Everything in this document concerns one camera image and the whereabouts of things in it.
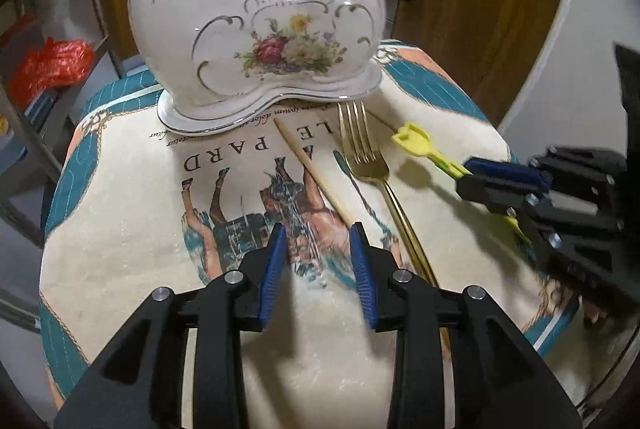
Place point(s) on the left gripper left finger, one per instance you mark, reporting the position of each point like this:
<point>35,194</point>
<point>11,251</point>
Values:
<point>137,379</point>

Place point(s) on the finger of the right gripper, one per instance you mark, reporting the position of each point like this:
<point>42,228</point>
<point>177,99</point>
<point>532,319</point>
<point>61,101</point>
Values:
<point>513,172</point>
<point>499,195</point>

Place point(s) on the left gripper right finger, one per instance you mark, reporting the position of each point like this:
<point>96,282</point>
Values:
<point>500,381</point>

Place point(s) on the yellow green plastic fork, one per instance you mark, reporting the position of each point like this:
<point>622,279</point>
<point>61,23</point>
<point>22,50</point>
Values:
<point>418,143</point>

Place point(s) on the gold fork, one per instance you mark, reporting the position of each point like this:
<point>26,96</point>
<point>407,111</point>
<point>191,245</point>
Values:
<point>367,164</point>

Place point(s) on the wooden chopstick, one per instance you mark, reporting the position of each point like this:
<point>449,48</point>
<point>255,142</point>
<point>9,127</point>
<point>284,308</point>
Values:
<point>311,167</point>

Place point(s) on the wooden kitchen cabinet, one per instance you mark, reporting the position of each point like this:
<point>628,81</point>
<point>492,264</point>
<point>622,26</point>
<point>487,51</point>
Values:
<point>488,47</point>

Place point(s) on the printed horse table mat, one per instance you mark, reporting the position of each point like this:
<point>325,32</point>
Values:
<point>138,207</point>

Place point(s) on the white floral ceramic utensil holder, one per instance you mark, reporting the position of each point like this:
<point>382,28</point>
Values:
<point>220,62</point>

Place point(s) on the red plastic bag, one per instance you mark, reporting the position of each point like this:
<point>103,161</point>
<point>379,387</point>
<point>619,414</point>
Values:
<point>58,64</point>

